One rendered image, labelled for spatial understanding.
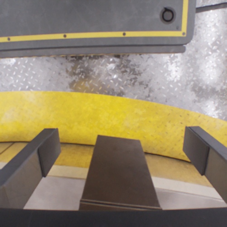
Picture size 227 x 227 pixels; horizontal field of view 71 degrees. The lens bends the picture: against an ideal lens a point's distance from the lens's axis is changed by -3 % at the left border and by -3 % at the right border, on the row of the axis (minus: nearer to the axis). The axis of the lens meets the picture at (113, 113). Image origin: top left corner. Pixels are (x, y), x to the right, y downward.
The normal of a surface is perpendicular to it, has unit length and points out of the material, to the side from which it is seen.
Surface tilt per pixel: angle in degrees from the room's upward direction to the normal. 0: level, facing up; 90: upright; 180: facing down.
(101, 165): 90
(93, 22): 0
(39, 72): 0
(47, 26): 0
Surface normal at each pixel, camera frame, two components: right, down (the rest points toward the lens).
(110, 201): 0.14, -0.95
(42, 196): -0.01, 0.29
